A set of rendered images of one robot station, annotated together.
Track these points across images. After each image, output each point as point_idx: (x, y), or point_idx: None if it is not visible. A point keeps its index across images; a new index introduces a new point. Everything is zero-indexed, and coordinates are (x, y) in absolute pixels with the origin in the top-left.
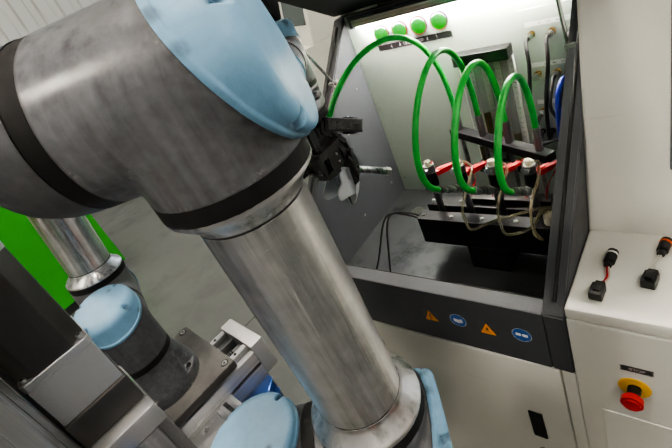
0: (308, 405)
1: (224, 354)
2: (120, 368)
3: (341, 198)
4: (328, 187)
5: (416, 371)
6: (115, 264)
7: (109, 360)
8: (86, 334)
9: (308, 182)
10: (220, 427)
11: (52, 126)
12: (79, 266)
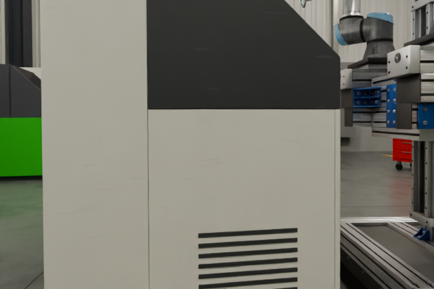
0: (363, 19)
1: (409, 41)
2: None
3: None
4: None
5: (338, 24)
6: None
7: None
8: None
9: (285, 0)
10: (387, 13)
11: None
12: None
